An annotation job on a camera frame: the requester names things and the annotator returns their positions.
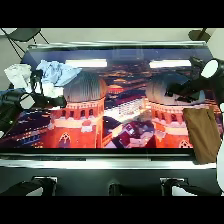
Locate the black folding chair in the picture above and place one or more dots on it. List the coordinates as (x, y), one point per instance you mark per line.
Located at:
(21, 35)

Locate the brown garment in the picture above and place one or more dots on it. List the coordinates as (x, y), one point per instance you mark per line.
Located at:
(201, 133)

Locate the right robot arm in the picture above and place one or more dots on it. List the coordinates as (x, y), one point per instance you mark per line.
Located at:
(209, 69)

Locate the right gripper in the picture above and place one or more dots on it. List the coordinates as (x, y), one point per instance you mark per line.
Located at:
(176, 89)

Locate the light blue garment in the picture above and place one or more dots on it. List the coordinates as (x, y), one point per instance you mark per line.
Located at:
(58, 72)

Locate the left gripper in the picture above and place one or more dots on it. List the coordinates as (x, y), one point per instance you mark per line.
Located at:
(55, 102)

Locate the pale grey garment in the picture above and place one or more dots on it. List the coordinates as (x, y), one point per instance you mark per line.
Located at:
(18, 76)

